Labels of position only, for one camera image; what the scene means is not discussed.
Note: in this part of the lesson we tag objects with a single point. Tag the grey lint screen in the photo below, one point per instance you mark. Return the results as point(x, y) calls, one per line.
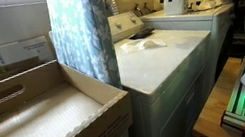
point(142, 34)

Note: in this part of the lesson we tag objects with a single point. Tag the white dryer control knob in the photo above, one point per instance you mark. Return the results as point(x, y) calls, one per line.
point(118, 25)
point(133, 20)

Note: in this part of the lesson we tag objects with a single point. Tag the white dryer sheet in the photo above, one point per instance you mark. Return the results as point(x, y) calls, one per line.
point(142, 44)

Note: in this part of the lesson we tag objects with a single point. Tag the metal water faucet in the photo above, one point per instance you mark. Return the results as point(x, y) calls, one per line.
point(147, 8)
point(136, 9)

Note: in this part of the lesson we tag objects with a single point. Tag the crumpled clear plastic bag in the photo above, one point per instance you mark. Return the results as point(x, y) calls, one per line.
point(204, 4)

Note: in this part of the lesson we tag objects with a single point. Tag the white washing machine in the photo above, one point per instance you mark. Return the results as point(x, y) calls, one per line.
point(165, 78)
point(198, 19)

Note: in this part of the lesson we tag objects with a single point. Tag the blue floral curtain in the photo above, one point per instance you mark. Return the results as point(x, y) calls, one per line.
point(82, 35)

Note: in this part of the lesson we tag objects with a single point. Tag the wooden platform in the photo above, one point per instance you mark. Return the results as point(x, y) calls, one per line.
point(214, 106)

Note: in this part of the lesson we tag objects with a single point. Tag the flat white printed carton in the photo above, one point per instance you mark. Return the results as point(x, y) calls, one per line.
point(8, 54)

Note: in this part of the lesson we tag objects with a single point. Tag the brown cardboard box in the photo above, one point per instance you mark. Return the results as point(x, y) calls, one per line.
point(38, 127)

